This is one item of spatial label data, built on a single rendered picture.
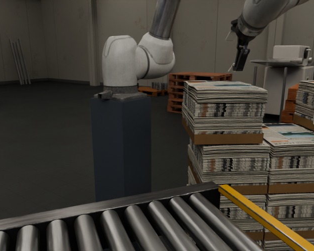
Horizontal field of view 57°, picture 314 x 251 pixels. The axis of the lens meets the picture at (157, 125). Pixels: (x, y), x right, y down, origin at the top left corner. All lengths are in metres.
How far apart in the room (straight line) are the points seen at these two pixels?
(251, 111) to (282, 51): 4.42
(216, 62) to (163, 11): 7.09
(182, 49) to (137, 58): 7.63
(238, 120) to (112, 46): 0.61
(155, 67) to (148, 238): 0.88
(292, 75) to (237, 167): 4.44
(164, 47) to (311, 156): 0.80
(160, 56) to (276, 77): 4.43
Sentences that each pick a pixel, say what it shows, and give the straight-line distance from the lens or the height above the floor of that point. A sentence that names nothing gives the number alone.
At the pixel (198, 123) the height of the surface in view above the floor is 0.92.
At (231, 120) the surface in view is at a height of 0.93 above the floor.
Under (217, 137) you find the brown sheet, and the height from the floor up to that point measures 0.87.
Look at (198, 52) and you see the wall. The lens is 8.65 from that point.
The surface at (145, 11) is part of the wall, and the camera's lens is 9.80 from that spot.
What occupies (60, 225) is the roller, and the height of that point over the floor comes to 0.80.
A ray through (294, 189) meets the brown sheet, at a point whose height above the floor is 0.62.
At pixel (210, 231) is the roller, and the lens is 0.72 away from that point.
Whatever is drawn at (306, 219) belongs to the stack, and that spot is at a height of 0.47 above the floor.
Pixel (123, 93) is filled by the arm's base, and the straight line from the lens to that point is 1.28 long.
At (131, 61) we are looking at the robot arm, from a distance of 1.28.
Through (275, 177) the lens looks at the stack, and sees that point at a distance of 1.36.
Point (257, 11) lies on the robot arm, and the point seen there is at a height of 1.31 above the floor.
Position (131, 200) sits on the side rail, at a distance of 0.84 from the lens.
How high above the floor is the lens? 1.20
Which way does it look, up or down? 14 degrees down
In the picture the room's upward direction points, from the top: straight up
